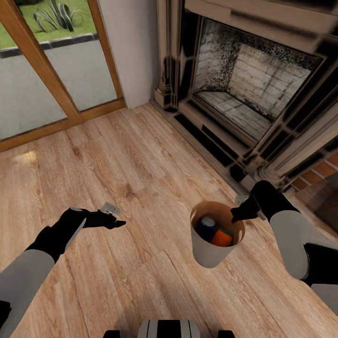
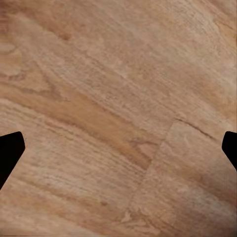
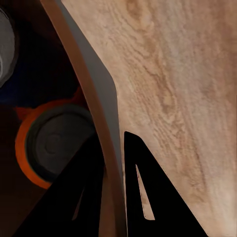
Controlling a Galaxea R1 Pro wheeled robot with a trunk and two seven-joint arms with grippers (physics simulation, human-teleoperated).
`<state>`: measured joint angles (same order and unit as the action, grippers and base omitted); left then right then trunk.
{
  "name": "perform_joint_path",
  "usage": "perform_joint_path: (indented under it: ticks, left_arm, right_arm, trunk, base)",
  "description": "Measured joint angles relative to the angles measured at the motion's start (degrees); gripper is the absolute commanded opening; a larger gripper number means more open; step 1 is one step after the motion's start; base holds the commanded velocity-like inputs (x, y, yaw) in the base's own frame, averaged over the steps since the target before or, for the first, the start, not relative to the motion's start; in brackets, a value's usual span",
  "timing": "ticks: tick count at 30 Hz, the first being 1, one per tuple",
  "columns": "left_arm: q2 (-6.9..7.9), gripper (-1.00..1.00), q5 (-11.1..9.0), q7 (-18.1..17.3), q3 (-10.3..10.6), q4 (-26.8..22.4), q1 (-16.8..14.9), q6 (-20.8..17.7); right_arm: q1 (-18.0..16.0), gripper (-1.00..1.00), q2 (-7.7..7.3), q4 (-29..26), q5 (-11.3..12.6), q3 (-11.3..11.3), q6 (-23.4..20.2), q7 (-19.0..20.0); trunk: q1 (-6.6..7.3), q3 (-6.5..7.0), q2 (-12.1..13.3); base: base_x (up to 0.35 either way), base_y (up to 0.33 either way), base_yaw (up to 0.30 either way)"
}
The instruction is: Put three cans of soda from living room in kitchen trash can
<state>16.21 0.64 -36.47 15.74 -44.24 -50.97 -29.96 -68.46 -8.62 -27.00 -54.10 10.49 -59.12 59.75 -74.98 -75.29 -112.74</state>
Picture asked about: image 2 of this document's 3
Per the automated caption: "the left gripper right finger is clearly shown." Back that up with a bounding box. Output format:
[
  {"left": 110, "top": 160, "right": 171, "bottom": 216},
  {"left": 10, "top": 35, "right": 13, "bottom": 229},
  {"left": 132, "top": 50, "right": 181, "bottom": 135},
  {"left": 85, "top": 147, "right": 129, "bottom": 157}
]
[{"left": 222, "top": 131, "right": 237, "bottom": 170}]

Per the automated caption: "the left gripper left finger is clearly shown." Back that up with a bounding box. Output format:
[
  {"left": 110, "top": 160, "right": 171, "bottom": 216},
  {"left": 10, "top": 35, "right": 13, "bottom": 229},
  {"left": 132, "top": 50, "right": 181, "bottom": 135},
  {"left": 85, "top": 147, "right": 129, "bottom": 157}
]
[{"left": 0, "top": 131, "right": 25, "bottom": 189}]

